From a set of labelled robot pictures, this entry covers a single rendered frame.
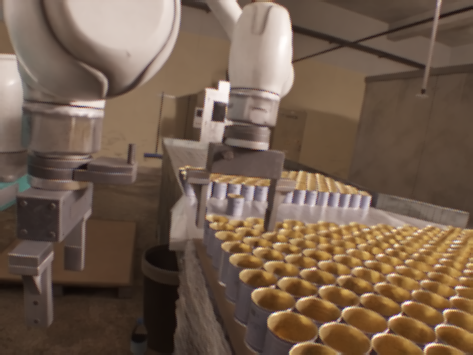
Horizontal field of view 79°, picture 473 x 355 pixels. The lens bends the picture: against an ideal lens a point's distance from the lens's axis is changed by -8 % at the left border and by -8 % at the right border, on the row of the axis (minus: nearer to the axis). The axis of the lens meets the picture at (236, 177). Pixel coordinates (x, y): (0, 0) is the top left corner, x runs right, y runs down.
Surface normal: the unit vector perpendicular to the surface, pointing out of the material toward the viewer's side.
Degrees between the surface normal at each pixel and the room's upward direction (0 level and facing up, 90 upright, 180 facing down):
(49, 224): 90
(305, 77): 90
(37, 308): 90
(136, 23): 98
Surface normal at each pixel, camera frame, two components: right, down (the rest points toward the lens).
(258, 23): -0.20, -0.05
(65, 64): -0.17, 0.89
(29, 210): 0.18, 0.20
